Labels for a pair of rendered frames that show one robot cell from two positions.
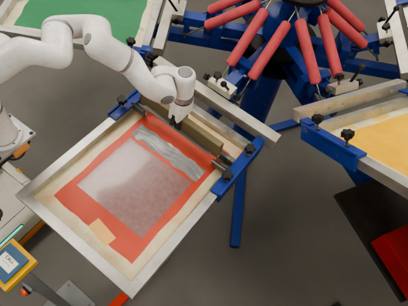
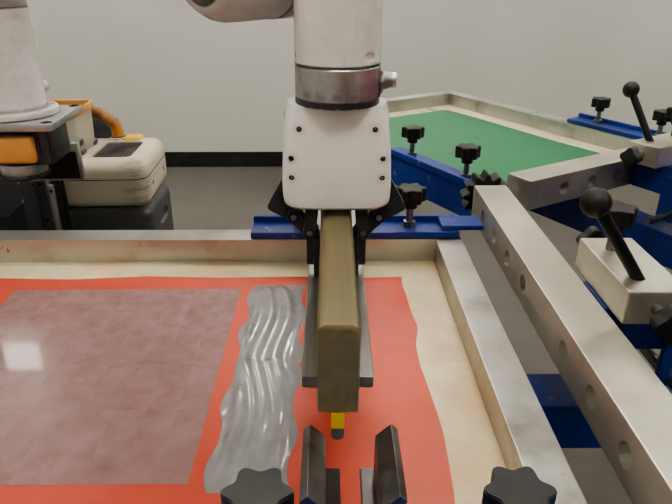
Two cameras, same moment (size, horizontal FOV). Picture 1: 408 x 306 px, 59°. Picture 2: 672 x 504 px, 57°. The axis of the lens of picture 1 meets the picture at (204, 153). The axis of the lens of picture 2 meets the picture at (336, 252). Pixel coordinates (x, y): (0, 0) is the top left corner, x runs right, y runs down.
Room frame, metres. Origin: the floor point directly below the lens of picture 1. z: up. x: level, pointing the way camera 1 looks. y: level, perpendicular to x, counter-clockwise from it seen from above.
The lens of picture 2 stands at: (0.61, -0.37, 1.35)
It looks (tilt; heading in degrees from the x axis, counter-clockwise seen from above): 25 degrees down; 62
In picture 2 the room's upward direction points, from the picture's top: straight up
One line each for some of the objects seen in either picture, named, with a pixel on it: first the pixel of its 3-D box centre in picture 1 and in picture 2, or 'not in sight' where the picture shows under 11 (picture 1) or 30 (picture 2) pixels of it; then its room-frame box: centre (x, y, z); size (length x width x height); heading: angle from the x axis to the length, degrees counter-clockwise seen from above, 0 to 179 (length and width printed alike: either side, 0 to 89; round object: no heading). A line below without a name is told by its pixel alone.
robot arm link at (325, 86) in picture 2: (184, 93); (345, 79); (0.87, 0.11, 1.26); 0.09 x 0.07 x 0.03; 152
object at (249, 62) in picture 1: (279, 38); not in sight; (1.61, -0.27, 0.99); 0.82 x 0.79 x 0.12; 152
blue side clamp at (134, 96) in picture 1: (136, 100); (354, 242); (1.02, 0.35, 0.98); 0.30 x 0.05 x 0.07; 152
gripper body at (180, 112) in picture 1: (181, 105); (336, 147); (0.87, 0.12, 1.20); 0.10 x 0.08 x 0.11; 152
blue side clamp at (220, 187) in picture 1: (235, 170); not in sight; (0.76, -0.14, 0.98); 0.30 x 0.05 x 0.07; 152
